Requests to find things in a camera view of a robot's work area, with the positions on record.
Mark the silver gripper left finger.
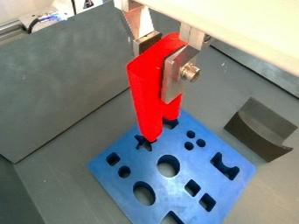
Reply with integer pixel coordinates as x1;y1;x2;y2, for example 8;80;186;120
113;0;162;56

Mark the red square-circle peg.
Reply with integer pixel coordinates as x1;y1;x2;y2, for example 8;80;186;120
125;32;186;142

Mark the silver aluminium rail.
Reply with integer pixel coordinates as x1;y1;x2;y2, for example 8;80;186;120
0;3;73;42

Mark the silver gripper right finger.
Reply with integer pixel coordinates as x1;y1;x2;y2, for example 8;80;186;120
161;24;215;103

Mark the black curved holder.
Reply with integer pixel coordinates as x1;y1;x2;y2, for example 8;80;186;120
224;98;297;162

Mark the blue shape-sorting block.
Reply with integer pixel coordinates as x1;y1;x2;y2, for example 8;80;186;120
88;112;256;224

